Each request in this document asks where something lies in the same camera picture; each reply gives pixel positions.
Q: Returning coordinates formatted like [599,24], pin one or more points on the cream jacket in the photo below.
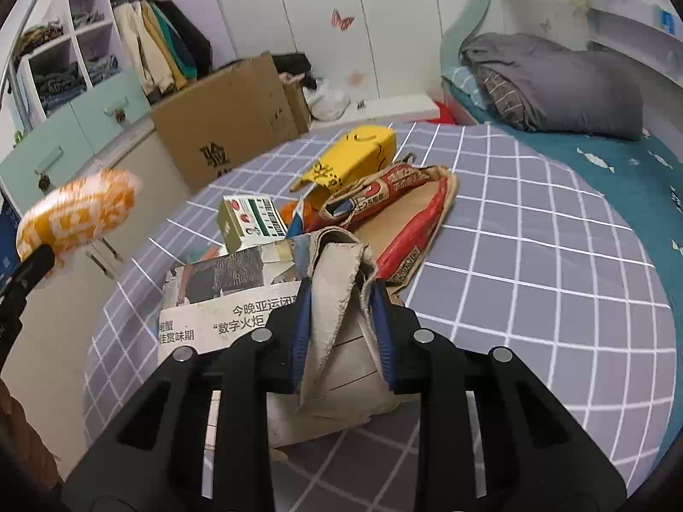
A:
[133,48]

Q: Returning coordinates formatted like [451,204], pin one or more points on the red bed base panel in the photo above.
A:
[443,113]

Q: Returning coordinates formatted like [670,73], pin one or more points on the white ledge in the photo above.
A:
[395,105]

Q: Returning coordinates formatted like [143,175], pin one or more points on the black coat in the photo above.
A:
[195,37]

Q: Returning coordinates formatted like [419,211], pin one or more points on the orange snack wrapper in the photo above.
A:
[299,216]

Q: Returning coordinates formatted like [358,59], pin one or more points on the beige paper bag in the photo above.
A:
[331,288]

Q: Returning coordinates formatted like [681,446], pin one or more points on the mint green drawer cabinet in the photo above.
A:
[96,112]

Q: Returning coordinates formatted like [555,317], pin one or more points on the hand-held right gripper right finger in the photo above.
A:
[381,330]

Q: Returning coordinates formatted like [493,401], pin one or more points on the folded clothes pile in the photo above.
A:
[101,66]
[58,82]

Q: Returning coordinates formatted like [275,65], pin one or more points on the teal shirt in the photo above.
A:
[176,42]

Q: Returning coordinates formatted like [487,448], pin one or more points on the grey duvet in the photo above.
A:
[560,90]

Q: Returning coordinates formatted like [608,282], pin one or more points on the white plastic bag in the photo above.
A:
[325,101]

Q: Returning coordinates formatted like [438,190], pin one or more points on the dark clothing pile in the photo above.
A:
[291,64]

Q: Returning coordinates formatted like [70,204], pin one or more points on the mint edged white headboard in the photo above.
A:
[533,0]

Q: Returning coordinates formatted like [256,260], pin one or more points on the orange and white snack packet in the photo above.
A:
[80,213]

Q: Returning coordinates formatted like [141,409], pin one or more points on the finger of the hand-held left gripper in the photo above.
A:
[32,272]

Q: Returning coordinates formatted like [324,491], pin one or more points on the pink butterfly sticker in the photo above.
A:
[341,20]

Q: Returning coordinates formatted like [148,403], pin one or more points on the red and brown paper bag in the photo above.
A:
[421,234]

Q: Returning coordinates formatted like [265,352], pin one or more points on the blue storage bin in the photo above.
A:
[8,245]

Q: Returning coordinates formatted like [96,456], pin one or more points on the newspaper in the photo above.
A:
[224,314]

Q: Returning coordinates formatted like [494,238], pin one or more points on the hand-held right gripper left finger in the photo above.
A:
[301,330]

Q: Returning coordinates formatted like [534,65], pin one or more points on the brown cloth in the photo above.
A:
[21,437]

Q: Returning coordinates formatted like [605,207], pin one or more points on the yellow carton box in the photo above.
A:
[357,157]

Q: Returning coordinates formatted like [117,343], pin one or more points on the teal bed sheet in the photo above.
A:
[613,170]

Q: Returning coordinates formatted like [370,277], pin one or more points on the white shelf unit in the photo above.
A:
[77,32]

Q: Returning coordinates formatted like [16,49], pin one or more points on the large cardboard box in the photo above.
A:
[224,117]

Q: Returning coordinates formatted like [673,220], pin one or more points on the cream curved cabinet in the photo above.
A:
[53,330]

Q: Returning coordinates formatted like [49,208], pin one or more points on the green and white small box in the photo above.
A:
[251,218]

